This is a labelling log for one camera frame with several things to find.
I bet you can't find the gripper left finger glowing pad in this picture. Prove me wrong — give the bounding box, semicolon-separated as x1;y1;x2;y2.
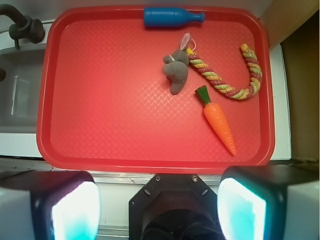
0;170;101;240

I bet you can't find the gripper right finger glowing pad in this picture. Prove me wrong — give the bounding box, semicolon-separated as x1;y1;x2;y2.
217;164;320;240

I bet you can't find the orange plastic carrot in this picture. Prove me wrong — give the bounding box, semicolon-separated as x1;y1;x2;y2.
195;85;237;156

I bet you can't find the grey sink basin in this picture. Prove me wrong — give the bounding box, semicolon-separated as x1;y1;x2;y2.
0;44;46;134

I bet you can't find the red plastic tray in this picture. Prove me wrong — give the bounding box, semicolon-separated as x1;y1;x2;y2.
36;6;275;174

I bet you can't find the grey plush bunny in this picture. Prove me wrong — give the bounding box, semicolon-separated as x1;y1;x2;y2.
162;33;191;95

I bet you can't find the dark metal faucet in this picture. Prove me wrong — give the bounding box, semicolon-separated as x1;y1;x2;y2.
0;4;45;50

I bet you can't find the blue plastic bottle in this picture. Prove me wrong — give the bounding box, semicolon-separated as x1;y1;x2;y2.
143;7;205;28

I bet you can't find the multicolour twisted rope toy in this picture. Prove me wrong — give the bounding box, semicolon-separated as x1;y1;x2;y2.
185;43;263;101

